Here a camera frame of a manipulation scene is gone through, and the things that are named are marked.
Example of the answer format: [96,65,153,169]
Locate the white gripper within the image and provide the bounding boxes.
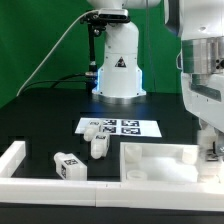
[181,73,224,156]

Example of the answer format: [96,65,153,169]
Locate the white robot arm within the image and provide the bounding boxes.
[87,0,224,156]

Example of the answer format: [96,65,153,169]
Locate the white paper marker sheet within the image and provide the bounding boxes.
[74,117,163,138]

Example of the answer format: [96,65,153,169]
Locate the white U-shaped fence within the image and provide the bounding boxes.
[0,141,224,211]

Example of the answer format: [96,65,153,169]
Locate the black cable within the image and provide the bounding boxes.
[19,72,98,96]

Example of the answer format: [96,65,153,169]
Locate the black camera on stand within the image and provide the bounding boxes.
[80,8,130,77]

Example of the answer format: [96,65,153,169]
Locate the white cable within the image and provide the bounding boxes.
[16,9,98,97]

